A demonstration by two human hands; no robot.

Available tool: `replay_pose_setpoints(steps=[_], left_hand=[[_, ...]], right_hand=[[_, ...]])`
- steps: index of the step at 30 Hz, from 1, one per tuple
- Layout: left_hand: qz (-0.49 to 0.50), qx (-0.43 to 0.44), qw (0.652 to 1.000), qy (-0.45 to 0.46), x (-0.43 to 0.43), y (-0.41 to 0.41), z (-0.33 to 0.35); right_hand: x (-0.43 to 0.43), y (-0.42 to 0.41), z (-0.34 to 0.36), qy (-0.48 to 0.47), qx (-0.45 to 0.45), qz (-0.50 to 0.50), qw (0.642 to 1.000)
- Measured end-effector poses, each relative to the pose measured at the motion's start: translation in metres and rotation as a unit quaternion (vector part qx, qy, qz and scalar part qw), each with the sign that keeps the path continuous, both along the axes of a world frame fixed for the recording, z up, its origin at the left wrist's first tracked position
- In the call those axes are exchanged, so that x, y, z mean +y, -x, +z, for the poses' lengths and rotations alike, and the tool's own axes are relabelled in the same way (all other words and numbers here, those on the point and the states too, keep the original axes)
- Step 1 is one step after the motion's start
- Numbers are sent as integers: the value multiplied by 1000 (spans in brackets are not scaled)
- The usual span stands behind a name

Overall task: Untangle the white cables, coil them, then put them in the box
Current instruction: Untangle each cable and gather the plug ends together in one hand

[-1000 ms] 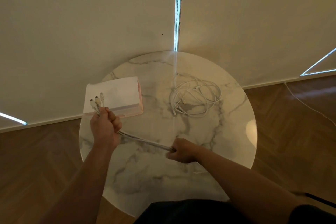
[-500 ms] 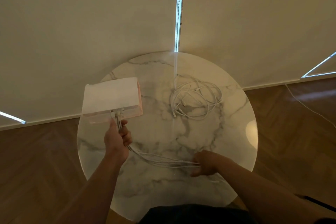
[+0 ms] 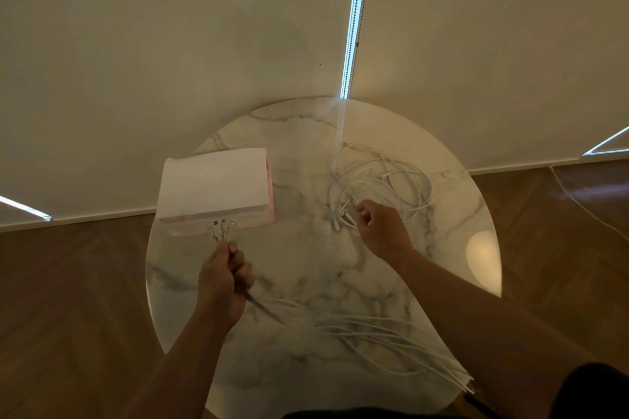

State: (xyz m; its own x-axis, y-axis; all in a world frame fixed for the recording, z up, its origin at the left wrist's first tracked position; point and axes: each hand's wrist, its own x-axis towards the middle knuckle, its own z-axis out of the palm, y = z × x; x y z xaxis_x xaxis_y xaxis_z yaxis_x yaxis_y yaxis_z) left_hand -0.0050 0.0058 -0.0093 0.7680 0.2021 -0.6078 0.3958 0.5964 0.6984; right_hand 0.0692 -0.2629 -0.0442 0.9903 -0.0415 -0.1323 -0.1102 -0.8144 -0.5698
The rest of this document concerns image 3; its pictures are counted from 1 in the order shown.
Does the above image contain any person's right hand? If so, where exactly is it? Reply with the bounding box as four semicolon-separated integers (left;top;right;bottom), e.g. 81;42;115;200
354;200;416;263

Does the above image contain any person's left hand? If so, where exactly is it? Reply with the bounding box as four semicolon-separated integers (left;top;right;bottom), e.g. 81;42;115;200
195;239;256;336

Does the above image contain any long white cable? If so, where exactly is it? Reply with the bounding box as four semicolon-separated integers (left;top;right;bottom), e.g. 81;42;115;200
211;219;476;395

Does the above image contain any tangle of white cables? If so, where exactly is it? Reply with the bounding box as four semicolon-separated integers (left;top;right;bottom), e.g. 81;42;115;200
328;142;434;233

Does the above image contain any pink white storage box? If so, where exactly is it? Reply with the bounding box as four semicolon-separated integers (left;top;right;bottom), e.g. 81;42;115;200
156;147;276;237

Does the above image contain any person's right forearm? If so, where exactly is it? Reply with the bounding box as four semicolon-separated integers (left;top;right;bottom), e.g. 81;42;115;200
392;249;596;419

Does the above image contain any person's black clothing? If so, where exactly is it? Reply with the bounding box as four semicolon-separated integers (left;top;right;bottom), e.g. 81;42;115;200
284;362;629;419

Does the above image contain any beige roller blind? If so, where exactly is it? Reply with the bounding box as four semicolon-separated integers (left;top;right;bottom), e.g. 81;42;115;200
341;0;629;177
0;0;360;233

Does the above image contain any blind bead chain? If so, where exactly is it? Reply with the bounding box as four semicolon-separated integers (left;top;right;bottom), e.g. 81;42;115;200
339;0;375;100

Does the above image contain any thin white floor cord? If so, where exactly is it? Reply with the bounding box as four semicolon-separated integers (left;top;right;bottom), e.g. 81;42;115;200
550;166;629;243

